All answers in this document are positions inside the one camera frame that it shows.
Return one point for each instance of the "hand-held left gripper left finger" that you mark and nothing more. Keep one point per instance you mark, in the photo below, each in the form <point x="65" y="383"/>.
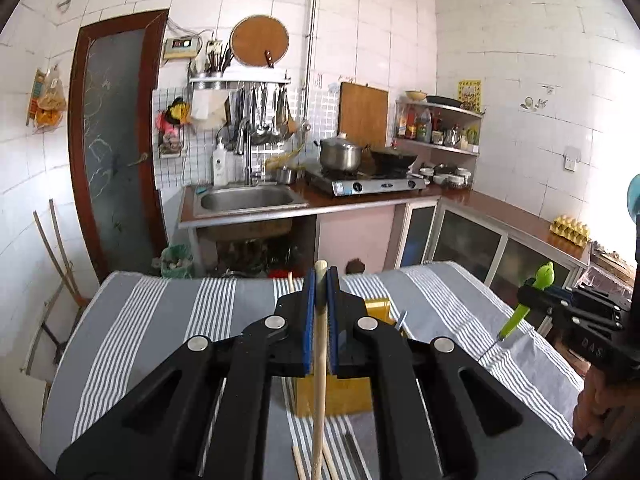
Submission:
<point x="310" y="330"/>

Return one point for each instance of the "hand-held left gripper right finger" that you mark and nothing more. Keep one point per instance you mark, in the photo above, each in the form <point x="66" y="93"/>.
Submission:
<point x="335" y="330"/>

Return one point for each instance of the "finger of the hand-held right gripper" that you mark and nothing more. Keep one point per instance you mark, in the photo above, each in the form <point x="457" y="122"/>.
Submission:
<point x="530" y="297"/>

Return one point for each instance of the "green frog pen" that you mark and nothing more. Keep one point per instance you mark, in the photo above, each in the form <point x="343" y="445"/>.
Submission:
<point x="517" y="320"/>

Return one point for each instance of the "wooden chopstick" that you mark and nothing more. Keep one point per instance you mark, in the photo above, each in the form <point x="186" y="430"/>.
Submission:
<point x="329" y="462"/>
<point x="290" y="282"/>
<point x="319" y="410"/>
<point x="299" y="465"/>

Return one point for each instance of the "yellow slotted utensil holder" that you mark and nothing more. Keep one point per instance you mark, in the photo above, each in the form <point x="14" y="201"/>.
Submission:
<point x="350" y="395"/>

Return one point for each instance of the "row of hanging kitchen utensils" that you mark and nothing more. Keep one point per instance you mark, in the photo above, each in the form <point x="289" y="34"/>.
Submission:
<point x="265" y="115"/>

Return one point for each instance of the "person's right hand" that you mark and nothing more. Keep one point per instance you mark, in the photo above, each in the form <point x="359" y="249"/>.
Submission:
<point x="595" y="405"/>

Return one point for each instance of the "clear plastic bag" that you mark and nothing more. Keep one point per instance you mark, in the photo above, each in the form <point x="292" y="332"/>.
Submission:
<point x="605" y="277"/>

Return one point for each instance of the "yellow egg carton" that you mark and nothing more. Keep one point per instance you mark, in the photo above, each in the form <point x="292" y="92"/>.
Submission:
<point x="570" y="230"/>

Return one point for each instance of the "glass door cabinets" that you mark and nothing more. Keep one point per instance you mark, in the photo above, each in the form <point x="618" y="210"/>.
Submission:
<point x="470" y="245"/>

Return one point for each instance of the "brown kitchen counter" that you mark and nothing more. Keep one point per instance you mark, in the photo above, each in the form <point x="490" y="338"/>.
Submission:
<point x="500" y="215"/>

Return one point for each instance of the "teal fan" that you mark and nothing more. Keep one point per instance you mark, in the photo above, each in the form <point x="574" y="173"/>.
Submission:
<point x="634" y="200"/>

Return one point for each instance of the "steel kitchen sink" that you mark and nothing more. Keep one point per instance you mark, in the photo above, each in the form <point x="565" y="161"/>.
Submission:
<point x="245" y="200"/>

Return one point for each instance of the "cluster of small dishes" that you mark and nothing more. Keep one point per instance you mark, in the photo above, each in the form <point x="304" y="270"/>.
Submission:
<point x="447" y="176"/>

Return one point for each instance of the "steel gas stove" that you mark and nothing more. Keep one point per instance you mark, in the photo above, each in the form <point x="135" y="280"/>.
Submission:
<point x="370" y="185"/>

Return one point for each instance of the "green trash bin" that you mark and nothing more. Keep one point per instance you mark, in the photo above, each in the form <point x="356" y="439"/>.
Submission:
<point x="176" y="262"/>

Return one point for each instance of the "small steel saucepan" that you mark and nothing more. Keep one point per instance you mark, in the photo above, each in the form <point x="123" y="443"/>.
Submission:
<point x="286" y="175"/>

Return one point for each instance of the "grey striped tablecloth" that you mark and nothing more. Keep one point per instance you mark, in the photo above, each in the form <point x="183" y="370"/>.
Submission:
<point x="150" y="320"/>

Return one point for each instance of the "steel cooking pot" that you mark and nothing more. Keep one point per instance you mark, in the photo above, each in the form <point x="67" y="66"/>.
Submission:
<point x="340" y="155"/>

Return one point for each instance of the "steel faucet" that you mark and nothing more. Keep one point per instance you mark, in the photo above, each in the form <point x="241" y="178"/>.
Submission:
<point x="248" y="160"/>

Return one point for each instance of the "black wok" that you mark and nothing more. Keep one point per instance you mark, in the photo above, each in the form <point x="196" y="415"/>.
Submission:
<point x="392" y="157"/>

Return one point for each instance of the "white soap bottle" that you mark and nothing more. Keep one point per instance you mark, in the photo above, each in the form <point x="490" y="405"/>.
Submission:
<point x="220" y="165"/>

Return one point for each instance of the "row of condiment bottles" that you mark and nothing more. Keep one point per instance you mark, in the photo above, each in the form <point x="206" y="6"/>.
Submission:
<point x="425" y="127"/>

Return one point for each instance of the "black frying pan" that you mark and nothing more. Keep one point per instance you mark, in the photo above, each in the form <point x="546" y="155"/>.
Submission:
<point x="445" y="101"/>

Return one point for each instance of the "rectangular wooden cutting board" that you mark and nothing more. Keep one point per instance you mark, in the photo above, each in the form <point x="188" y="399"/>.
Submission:
<point x="363" y="115"/>

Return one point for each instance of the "beige bowl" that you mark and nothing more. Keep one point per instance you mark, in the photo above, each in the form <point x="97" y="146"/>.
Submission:
<point x="415" y="95"/>

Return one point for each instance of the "white hanging cloth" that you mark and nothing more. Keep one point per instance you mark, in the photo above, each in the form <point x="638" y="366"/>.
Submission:
<point x="207" y="107"/>

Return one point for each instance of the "hanging colourful doll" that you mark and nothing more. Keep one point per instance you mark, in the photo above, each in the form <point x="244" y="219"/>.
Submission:
<point x="172" y="125"/>

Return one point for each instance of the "brown framed glass door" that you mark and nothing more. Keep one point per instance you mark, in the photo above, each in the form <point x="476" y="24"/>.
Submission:
<point x="120" y="160"/>

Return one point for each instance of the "wooden sticks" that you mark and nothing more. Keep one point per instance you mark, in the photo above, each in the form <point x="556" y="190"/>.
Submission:
<point x="57" y="260"/>

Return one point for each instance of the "utensil cup on rack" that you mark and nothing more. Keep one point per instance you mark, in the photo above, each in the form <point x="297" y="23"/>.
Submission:
<point x="217" y="60"/>

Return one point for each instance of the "round wooden board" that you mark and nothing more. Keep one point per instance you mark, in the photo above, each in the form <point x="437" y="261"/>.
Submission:
<point x="260" y="40"/>

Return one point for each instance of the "hanging plastic bags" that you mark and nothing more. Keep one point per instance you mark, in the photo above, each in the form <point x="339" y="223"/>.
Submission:
<point x="47" y="102"/>

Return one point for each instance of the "white wall socket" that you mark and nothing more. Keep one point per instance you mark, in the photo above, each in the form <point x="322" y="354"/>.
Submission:
<point x="571" y="158"/>

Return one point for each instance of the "corner wall shelf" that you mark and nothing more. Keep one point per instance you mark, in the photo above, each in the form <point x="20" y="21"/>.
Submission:
<point x="440" y="144"/>

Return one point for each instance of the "wall hook stickers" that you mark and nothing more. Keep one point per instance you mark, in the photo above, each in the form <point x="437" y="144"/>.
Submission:
<point x="534" y="104"/>

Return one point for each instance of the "yellow wall poster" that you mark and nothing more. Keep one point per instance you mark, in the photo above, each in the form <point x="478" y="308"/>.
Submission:
<point x="470" y="96"/>

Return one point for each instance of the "metal wall rack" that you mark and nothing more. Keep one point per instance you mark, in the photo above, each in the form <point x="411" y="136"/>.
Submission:
<point x="240" y="80"/>

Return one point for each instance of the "grey wall pipe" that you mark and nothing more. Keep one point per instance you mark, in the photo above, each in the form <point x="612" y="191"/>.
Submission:
<point x="311" y="35"/>

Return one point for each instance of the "wall control box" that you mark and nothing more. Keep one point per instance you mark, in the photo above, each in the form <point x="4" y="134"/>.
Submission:
<point x="181" y="48"/>

